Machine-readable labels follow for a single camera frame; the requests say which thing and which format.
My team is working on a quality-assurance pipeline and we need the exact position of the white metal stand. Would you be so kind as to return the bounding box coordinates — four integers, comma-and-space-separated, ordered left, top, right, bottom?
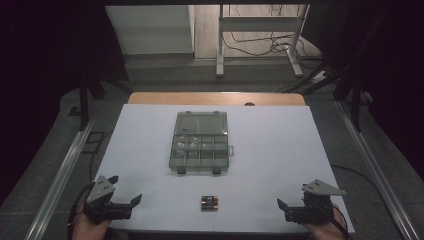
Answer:
215, 4, 309, 79

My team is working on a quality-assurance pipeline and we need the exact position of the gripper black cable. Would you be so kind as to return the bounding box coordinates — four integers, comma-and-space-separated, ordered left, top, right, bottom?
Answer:
313, 199, 353, 240
67, 182, 96, 240

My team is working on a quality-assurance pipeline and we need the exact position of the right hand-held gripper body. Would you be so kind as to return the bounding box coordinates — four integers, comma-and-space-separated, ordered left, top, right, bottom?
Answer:
284, 179, 347, 224

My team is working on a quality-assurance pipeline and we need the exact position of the black stand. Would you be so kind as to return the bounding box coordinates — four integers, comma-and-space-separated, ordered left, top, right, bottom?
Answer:
78, 71, 134, 132
298, 59, 369, 133

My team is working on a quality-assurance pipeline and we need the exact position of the aluminium rail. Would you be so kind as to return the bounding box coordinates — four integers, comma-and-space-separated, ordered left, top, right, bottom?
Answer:
24, 109, 101, 240
335, 99, 422, 240

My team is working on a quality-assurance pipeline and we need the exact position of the clear grey compartment box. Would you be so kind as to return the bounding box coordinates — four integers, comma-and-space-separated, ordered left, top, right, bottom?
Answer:
168, 110, 236, 176

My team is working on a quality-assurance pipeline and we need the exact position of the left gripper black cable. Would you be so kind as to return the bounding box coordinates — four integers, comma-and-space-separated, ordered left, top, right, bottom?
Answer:
67, 182, 96, 240

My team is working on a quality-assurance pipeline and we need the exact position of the black floor cable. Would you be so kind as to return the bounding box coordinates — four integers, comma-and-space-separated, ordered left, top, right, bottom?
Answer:
88, 130, 114, 182
329, 164, 379, 193

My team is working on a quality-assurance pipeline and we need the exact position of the person's right hand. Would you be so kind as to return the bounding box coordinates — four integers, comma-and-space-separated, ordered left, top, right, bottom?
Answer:
301, 206, 349, 240

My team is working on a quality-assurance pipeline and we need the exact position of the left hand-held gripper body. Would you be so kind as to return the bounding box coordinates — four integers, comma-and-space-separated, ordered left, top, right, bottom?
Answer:
83, 175, 133, 225

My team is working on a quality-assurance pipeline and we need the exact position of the person's left hand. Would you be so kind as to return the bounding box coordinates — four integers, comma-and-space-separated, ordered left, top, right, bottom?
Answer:
71, 213, 111, 240

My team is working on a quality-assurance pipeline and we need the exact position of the white cabinet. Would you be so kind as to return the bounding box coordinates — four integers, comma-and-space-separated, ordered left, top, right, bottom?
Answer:
105, 4, 195, 56

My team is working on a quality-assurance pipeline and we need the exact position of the black and orange battery pack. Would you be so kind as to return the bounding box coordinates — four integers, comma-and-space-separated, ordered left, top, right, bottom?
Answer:
200, 195, 219, 212

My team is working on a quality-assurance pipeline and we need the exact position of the tangle of black floor cables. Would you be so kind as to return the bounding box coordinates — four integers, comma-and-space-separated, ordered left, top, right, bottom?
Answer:
222, 4, 323, 69

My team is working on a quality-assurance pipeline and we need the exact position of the wooden table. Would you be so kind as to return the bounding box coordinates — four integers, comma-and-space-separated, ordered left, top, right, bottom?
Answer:
128, 92, 307, 107

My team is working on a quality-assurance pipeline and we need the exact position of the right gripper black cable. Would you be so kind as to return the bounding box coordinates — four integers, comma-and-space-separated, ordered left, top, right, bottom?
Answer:
313, 199, 353, 240

